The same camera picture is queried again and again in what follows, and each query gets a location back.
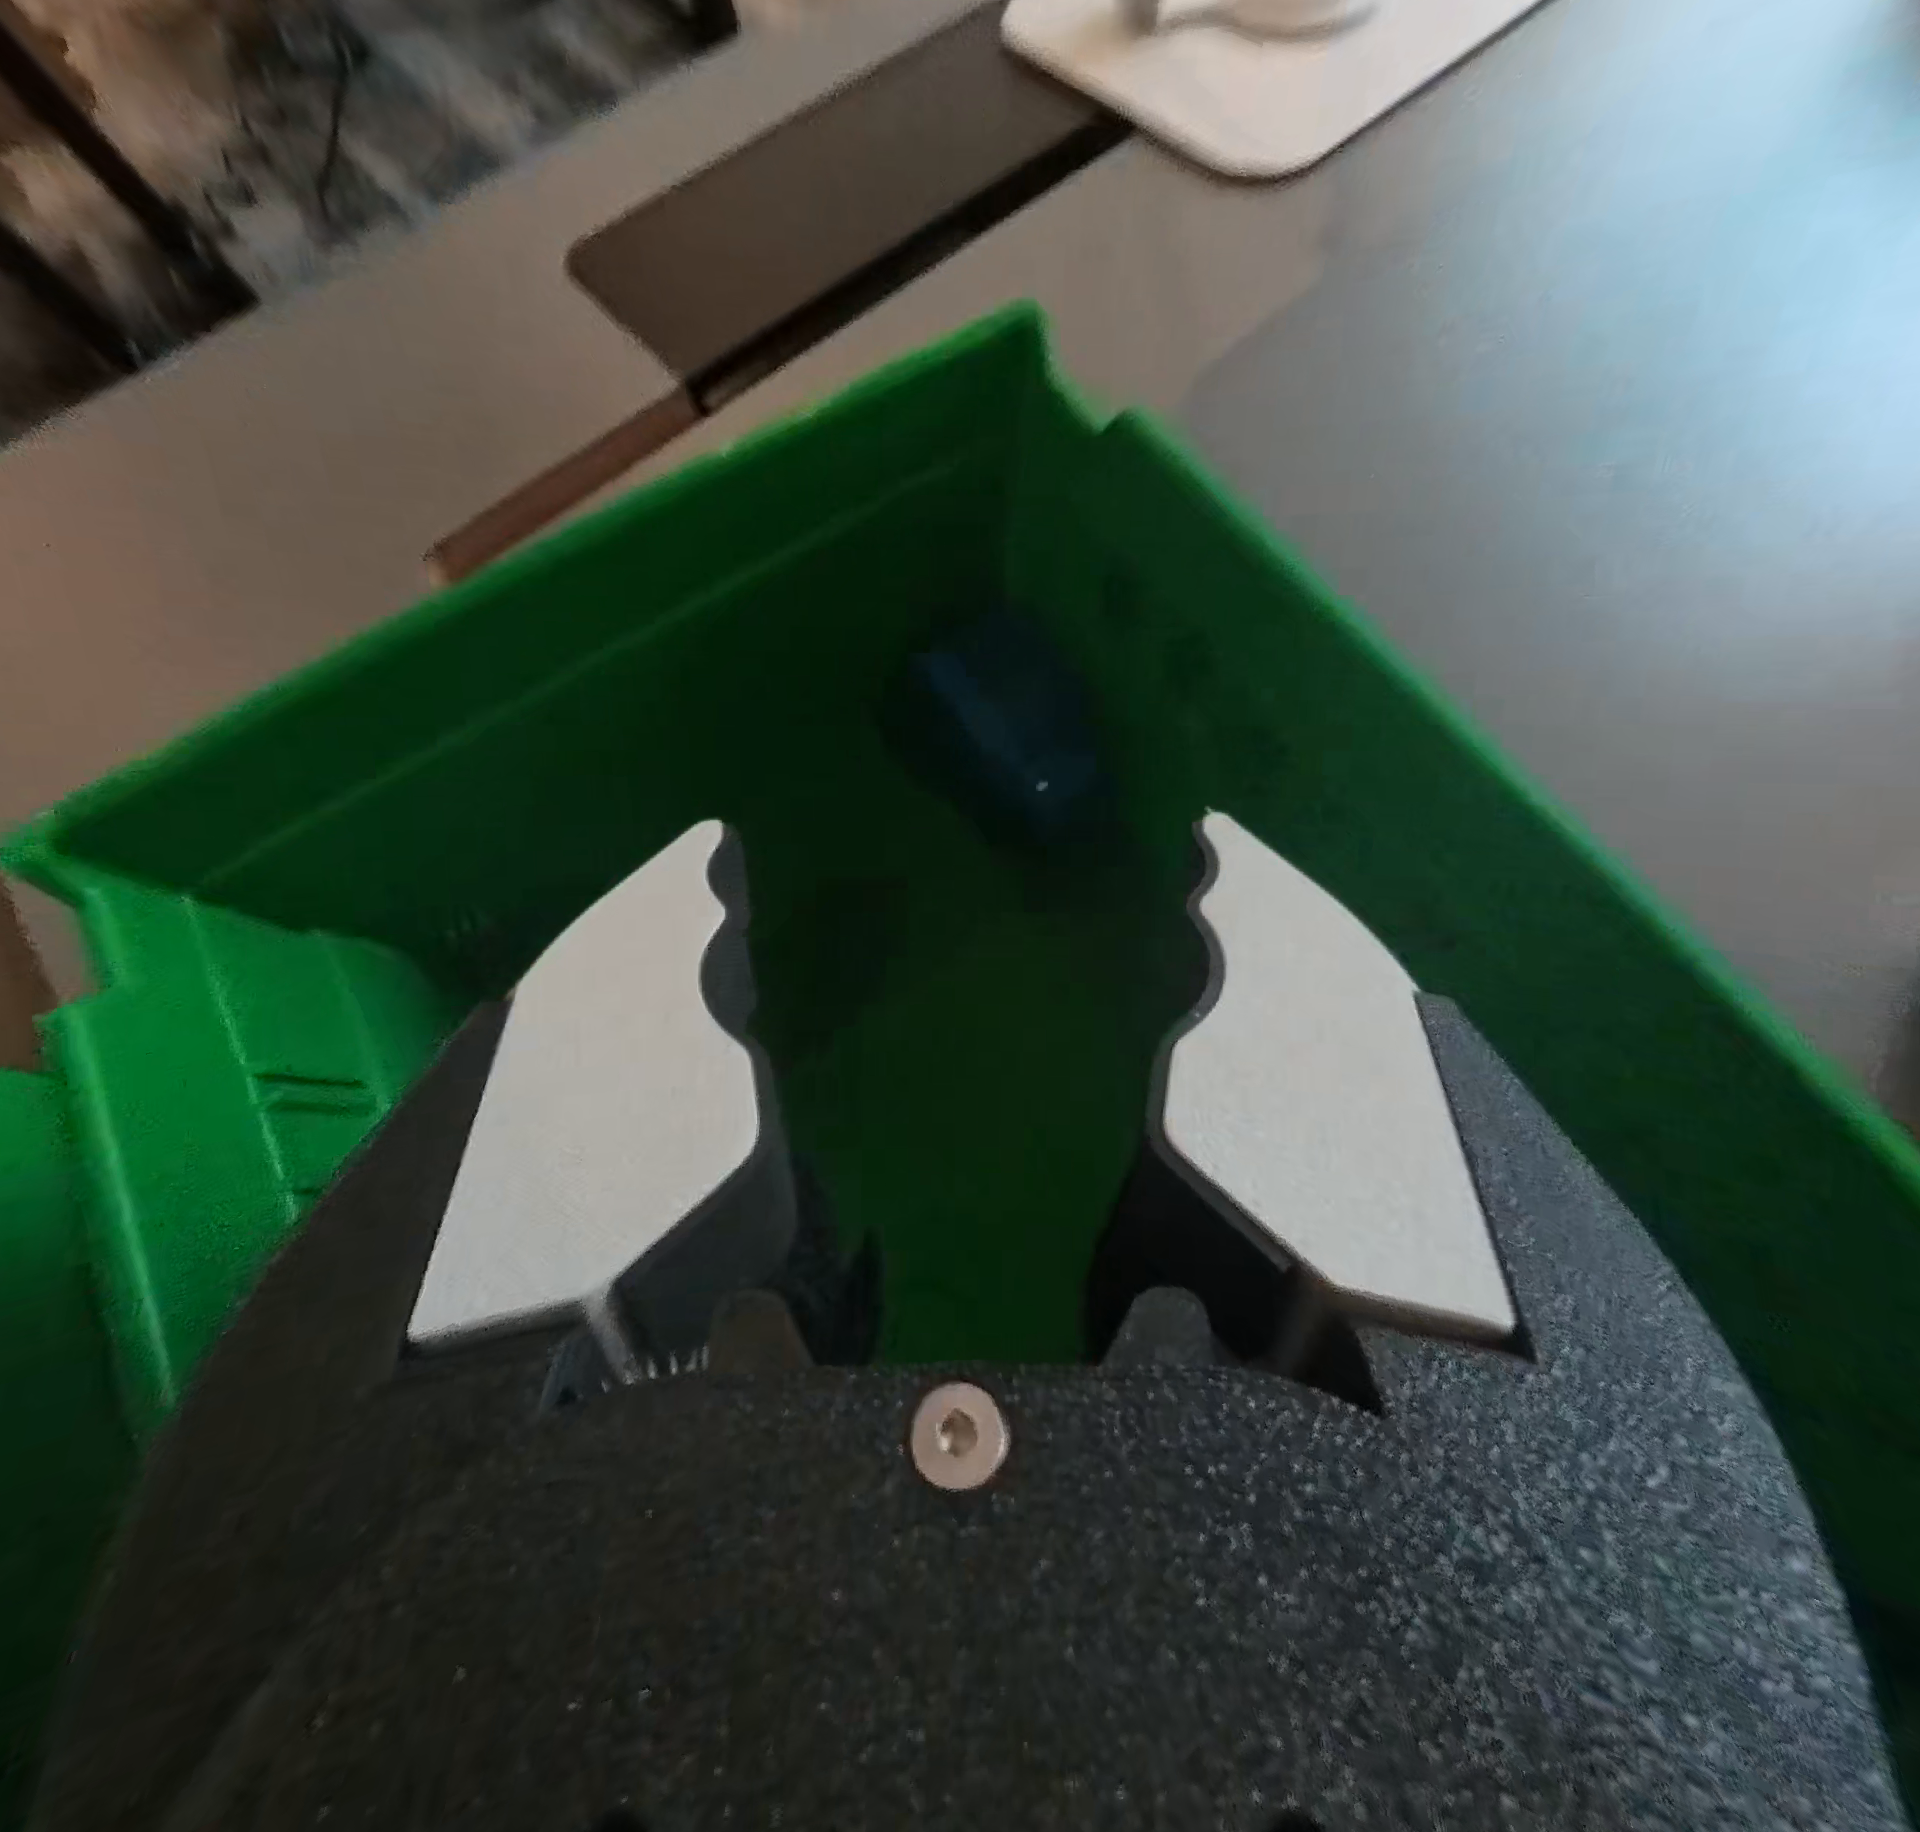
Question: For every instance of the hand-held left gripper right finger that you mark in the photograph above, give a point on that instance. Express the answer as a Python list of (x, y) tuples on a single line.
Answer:
[(1321, 1113)]

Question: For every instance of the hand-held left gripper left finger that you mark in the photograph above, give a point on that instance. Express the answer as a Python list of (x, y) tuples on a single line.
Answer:
[(601, 1097)]

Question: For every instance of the green plastic bin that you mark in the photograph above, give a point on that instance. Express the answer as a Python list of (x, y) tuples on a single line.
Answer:
[(525, 753)]

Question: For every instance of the blue mega block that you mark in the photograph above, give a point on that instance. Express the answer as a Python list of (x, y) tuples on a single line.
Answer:
[(1021, 737)]

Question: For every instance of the brown wooden strip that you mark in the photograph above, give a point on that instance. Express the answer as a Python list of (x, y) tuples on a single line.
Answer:
[(555, 489)]

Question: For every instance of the white monitor stand base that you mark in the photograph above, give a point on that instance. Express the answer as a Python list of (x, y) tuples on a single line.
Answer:
[(1351, 77)]

